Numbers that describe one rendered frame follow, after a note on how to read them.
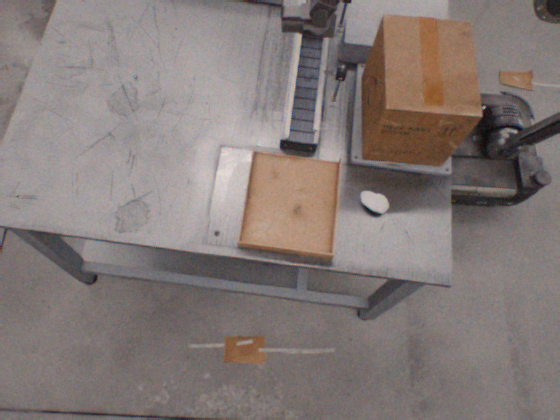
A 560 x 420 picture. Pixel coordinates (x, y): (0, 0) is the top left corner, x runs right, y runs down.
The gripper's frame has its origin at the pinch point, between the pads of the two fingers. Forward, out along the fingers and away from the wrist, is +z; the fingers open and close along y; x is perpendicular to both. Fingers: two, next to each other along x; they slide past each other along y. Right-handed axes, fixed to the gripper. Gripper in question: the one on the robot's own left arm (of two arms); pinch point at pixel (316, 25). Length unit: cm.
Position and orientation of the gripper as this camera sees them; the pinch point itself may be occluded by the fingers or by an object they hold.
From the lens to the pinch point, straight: 156.0
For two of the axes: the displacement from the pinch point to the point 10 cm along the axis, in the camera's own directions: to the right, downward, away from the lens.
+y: -9.9, -1.2, -0.1
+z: 0.3, -3.1, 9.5
